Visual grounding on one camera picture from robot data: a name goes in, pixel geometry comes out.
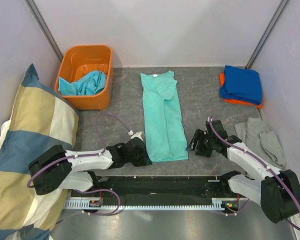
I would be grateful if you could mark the orange plastic basket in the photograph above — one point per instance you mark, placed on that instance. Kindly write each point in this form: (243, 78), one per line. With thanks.
(77, 62)

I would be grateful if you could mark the mint green t shirt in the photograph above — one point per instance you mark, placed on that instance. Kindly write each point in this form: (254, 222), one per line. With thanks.
(164, 132)

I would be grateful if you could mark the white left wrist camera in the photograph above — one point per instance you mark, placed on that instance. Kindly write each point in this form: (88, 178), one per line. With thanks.
(135, 135)

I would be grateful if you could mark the white slotted cable duct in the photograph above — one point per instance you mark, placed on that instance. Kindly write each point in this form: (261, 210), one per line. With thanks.
(85, 204)

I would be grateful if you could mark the striped blue beige pillow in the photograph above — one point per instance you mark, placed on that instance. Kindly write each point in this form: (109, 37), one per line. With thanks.
(40, 119)

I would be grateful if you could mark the grey cloth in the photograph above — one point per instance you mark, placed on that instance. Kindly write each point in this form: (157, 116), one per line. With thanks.
(264, 143)

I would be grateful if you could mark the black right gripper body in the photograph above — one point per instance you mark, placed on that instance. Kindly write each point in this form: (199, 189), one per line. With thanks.
(205, 144)

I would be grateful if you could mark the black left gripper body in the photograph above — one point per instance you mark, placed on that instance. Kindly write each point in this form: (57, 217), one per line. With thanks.
(140, 160)

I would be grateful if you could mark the light blue t shirt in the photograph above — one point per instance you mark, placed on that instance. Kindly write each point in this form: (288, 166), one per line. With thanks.
(91, 84)

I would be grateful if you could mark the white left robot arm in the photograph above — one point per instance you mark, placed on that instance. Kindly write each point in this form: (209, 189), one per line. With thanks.
(58, 168)

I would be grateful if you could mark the aluminium corner post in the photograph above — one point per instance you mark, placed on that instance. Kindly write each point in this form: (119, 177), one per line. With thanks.
(267, 32)
(34, 9)

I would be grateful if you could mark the right aluminium corner post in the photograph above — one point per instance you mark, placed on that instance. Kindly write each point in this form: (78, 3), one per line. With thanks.
(267, 32)

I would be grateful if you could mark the folded orange t shirt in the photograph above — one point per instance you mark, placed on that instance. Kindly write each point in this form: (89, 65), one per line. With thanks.
(235, 101)

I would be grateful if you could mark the left aluminium corner post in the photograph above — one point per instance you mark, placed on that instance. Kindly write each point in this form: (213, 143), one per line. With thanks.
(34, 9)

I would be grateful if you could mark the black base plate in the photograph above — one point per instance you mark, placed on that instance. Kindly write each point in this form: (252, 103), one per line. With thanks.
(166, 190)

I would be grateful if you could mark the folded blue t shirt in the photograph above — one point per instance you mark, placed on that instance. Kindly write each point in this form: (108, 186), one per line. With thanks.
(241, 85)

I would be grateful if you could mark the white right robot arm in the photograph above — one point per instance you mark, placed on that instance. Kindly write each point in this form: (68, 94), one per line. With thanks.
(276, 191)

